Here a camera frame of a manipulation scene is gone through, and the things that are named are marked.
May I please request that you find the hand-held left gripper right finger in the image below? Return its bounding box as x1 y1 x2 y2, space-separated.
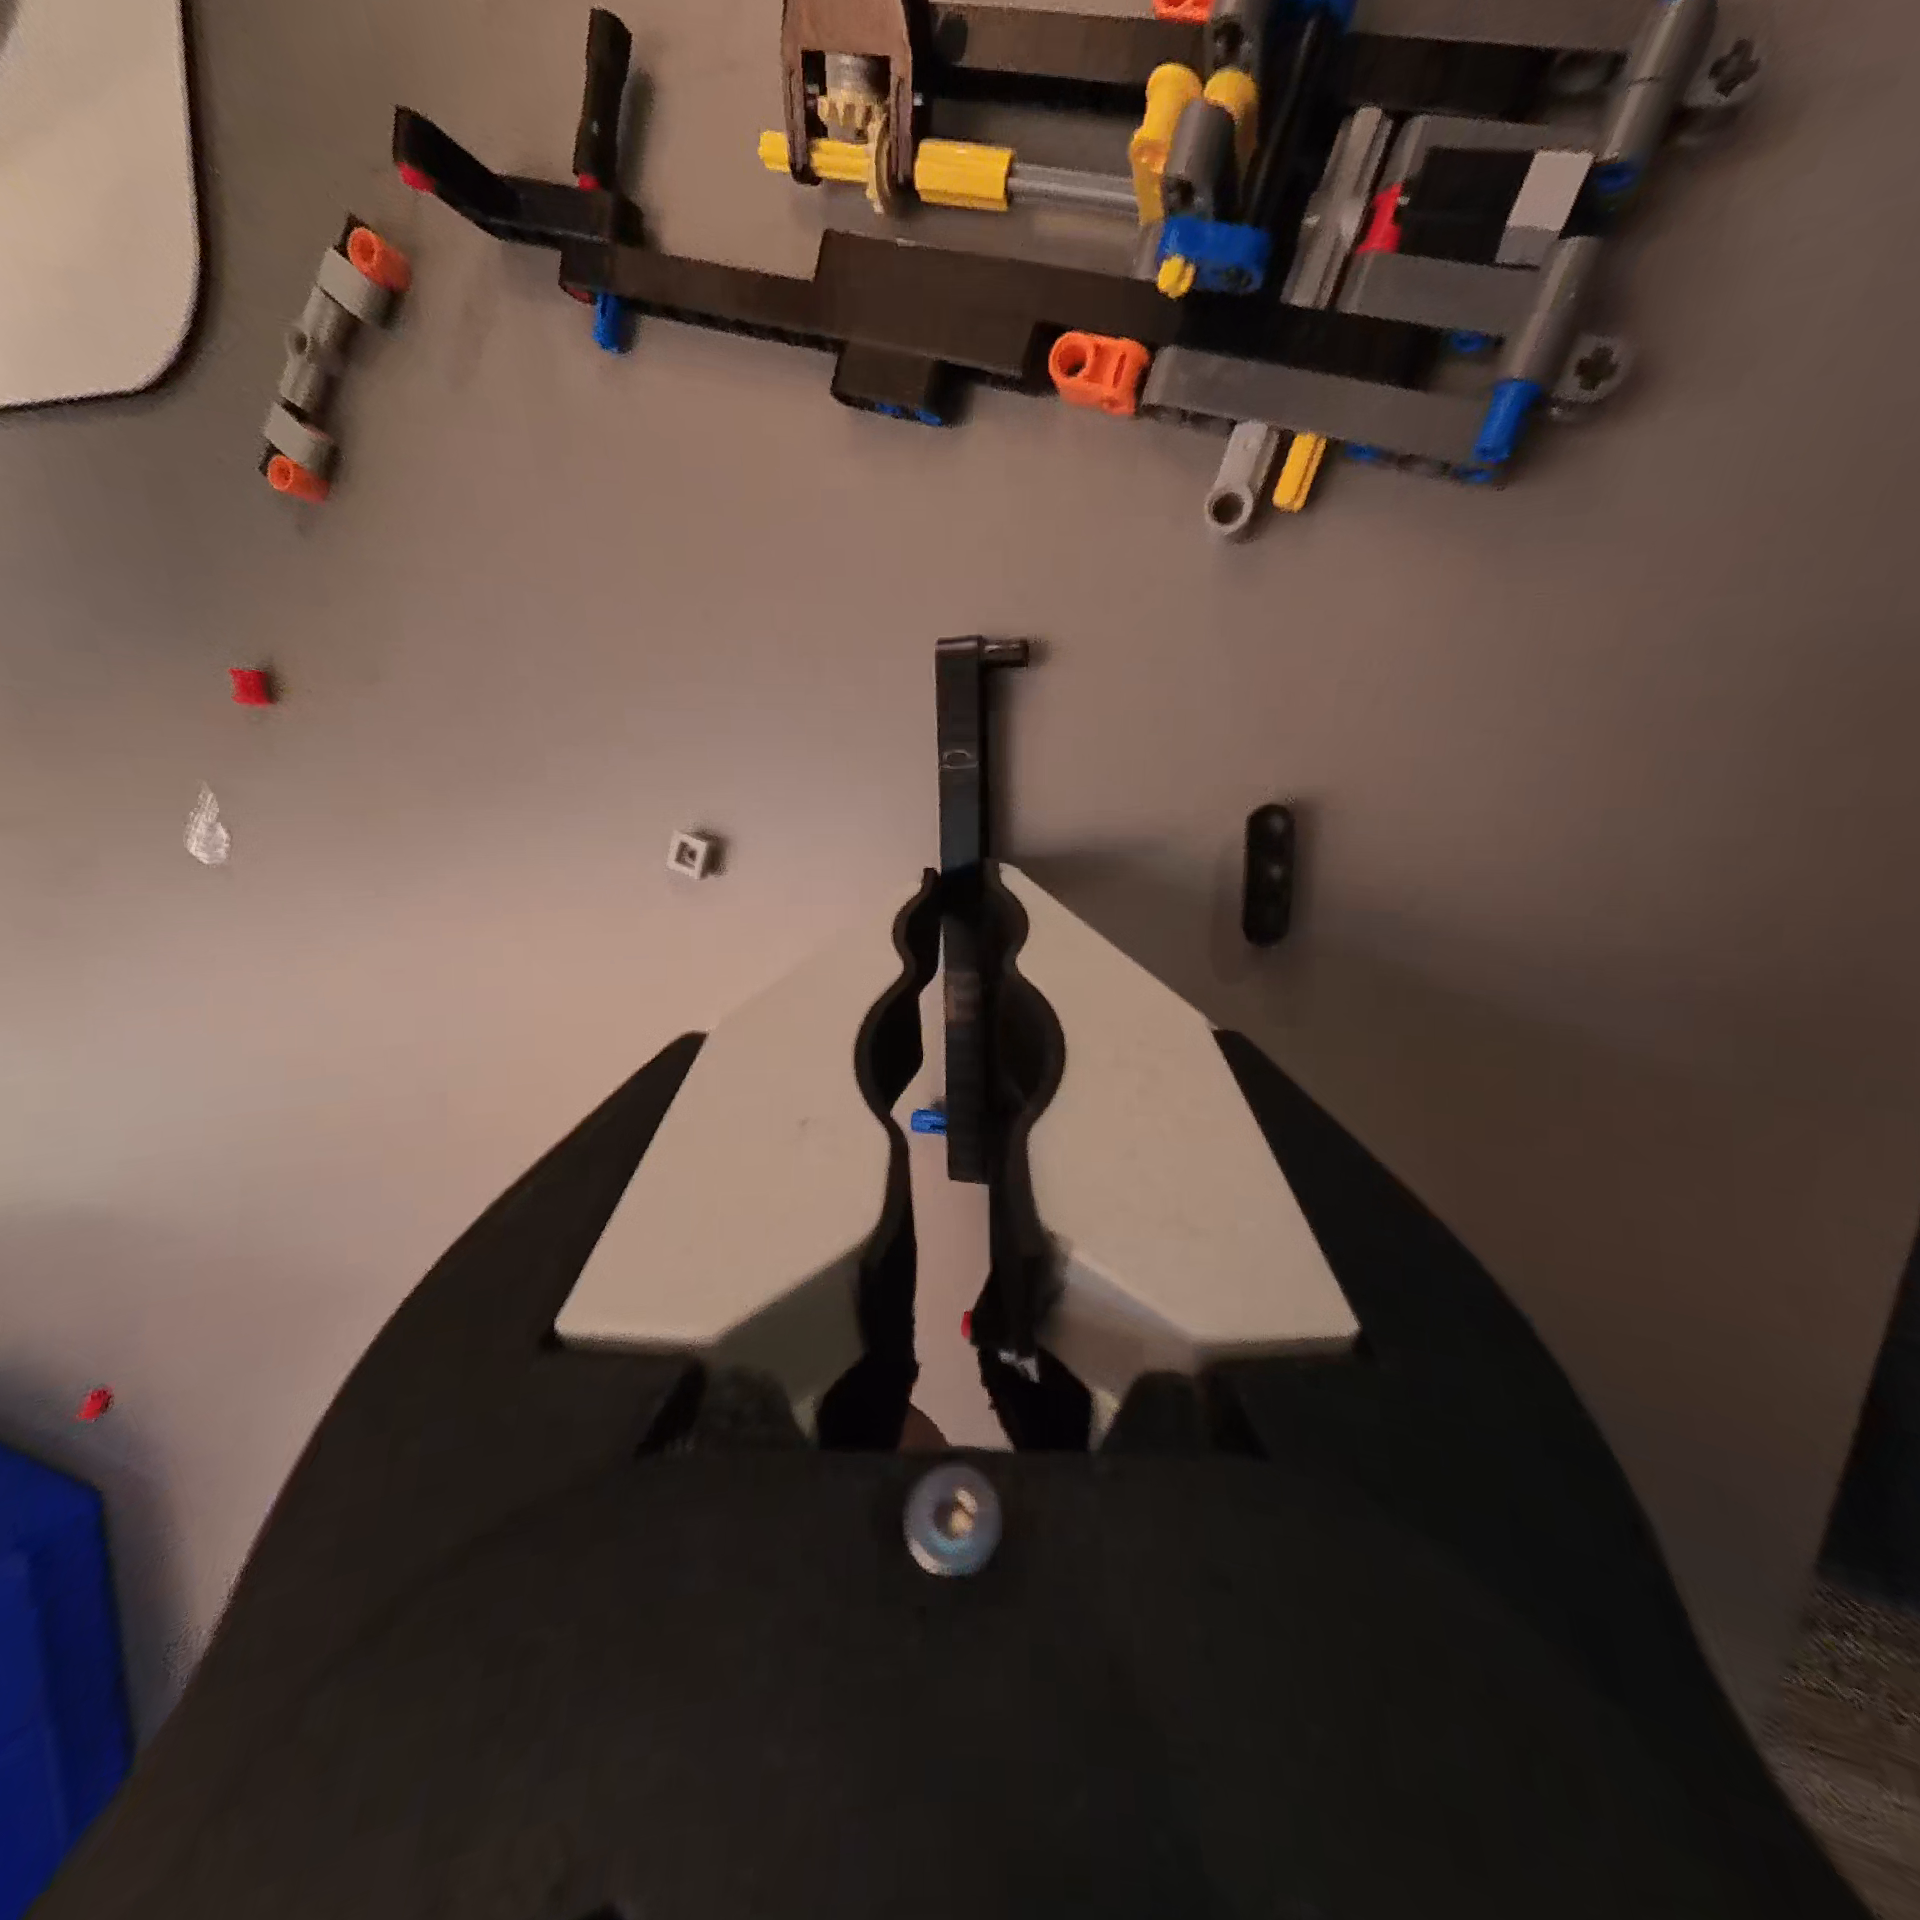
982 859 1363 1452

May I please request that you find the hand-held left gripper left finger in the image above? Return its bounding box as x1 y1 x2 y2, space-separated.
556 866 947 1452

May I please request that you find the long black toy beam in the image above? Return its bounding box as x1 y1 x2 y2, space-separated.
930 634 1037 1189

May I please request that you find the toy brick vehicle chassis assembly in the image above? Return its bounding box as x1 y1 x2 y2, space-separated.
390 0 1760 538

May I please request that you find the short black two-hole beam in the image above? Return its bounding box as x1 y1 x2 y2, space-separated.
1241 804 1298 949

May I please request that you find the blue storage bin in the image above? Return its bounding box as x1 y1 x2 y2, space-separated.
0 1446 132 1920

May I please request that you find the grey orange toy connector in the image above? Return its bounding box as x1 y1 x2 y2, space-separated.
259 221 413 506

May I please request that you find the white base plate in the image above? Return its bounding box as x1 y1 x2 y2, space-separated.
0 0 201 411

